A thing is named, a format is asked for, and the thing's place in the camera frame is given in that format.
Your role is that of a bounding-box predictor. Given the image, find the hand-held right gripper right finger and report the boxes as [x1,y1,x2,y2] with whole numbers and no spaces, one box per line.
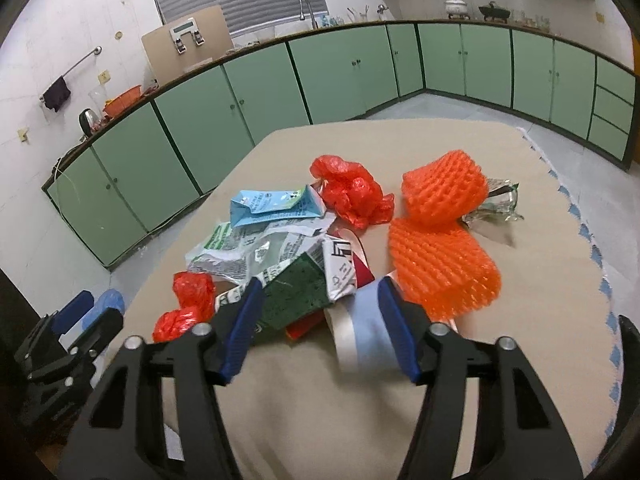
[377,276,586,480]

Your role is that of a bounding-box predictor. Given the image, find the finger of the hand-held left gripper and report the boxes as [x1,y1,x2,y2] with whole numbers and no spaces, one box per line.
[69,289,126,362]
[50,291,95,336]

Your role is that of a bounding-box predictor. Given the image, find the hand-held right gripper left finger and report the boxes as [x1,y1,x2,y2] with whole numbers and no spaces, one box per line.
[57,276,268,480]

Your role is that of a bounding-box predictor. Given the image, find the blue milk carton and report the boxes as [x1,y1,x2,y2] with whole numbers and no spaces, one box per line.
[230,185,328,228]

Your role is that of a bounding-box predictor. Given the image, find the large red plastic bag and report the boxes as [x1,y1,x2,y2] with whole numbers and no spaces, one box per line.
[309,155,396,230]

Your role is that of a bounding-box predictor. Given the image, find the dark green scouring pad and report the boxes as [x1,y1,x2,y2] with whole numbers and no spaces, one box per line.
[262,254,335,331]

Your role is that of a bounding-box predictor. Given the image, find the small red plastic bag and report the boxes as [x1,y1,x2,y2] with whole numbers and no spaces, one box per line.
[152,271,217,343]

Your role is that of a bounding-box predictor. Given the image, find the dark red packet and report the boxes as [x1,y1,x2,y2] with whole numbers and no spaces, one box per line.
[351,255,376,287]

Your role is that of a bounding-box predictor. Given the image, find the white green plastic wrapper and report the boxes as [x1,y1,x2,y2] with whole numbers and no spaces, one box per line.
[186,220,326,286]

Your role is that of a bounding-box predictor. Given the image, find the orange foam fruit net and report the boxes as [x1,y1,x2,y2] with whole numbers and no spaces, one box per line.
[387,217,502,322]
[401,149,489,226]

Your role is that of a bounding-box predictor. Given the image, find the white carton with black print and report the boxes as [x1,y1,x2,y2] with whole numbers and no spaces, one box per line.
[320,237,358,306]

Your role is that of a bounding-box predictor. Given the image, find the silver foil wrapper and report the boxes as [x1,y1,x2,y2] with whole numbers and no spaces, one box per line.
[460,177,525,226]

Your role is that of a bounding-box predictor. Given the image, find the steel electric kettle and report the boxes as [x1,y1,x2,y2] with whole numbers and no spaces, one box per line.
[77,108,101,138]

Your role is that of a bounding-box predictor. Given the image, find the green lower kitchen cabinets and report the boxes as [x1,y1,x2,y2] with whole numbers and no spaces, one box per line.
[42,21,640,271]

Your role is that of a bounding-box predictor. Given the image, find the orange plastic basin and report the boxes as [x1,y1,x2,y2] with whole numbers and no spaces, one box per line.
[103,85,143,118]

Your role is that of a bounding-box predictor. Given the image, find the black cloth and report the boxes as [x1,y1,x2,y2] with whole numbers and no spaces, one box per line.
[42,76,72,112]

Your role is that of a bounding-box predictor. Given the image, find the metal towel bar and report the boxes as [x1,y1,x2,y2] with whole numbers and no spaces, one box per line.
[40,46,103,103]

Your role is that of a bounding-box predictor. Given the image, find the metal kitchen faucet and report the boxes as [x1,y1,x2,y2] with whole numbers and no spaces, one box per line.
[298,0,319,30]

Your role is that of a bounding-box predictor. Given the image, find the black wok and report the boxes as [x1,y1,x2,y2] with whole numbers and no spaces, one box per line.
[478,1,511,22]

